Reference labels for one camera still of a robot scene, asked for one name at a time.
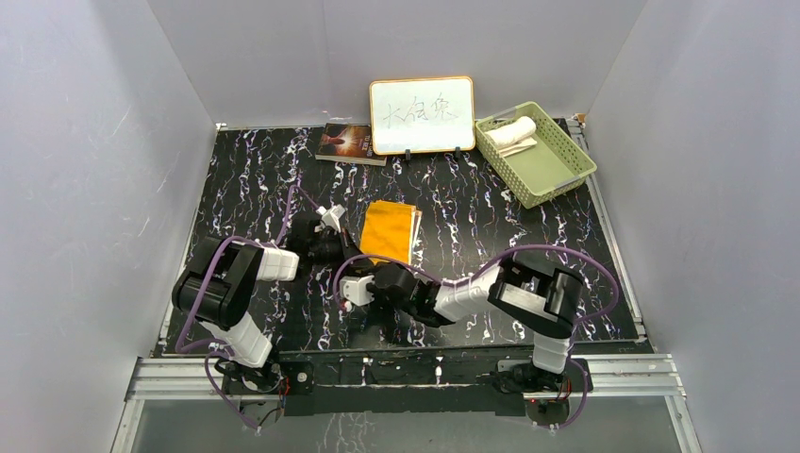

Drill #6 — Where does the black base frame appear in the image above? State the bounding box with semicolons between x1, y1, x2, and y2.
268;342;570;419

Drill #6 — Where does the small whiteboard orange frame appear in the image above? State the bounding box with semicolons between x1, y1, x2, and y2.
369;75;475;155

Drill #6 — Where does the yellow bear towel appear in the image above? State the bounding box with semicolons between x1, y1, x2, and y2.
359;200;423;264

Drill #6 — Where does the dark paperback book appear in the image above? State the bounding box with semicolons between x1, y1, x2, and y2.
314;123;387;166

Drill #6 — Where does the green plastic basket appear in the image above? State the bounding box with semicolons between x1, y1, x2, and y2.
475;101;597;209

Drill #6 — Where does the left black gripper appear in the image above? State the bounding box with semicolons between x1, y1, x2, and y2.
309;228;373;275

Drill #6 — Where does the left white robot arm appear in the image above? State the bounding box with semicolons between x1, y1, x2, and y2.
172;205;358;393

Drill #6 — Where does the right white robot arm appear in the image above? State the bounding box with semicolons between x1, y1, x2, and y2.
337;252;583;391

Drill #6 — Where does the white towel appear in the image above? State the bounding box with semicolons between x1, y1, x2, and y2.
487;116;538;158

